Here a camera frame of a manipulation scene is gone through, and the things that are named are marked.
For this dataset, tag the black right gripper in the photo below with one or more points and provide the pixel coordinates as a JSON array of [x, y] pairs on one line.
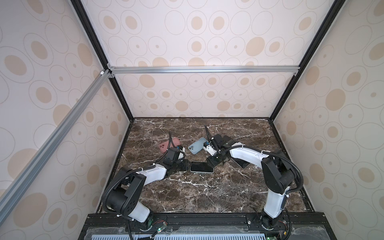
[[211, 162]]

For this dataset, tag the aluminium rail left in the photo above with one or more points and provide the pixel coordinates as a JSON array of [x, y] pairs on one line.
[[23, 181]]

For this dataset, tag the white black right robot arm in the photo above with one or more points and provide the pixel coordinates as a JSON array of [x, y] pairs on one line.
[[281, 175]]

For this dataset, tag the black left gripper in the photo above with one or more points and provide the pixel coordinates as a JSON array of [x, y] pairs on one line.
[[185, 166]]

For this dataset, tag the black corner frame post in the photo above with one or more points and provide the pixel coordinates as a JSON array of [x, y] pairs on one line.
[[313, 47], [96, 44]]

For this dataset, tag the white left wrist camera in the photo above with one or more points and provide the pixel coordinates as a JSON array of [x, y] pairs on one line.
[[182, 152]]

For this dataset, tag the black corner frame post left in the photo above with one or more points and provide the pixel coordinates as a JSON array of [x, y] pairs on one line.
[[96, 44]]

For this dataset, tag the aluminium rail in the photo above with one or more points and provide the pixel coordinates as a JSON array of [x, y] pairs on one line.
[[205, 70], [23, 181]]

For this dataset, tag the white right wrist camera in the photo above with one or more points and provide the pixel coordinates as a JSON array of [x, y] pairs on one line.
[[209, 148]]

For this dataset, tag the light blue phone case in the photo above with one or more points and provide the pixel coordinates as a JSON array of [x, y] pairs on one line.
[[197, 146], [201, 171]]

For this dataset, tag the aluminium rail back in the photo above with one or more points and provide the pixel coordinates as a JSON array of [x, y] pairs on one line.
[[205, 70]]

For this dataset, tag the pink phone case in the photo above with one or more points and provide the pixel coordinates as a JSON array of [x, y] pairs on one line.
[[165, 145]]

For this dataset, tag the black phone white edge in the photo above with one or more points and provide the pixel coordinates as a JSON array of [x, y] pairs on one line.
[[243, 164]]

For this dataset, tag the black corner frame post right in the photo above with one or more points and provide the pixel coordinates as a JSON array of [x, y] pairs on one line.
[[313, 47]]

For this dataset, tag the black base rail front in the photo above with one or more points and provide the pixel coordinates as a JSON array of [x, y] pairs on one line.
[[208, 226]]

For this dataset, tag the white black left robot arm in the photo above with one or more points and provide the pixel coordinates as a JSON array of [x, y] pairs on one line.
[[121, 196]]

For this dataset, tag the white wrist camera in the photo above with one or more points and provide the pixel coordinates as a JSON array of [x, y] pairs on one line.
[[209, 148], [182, 152]]

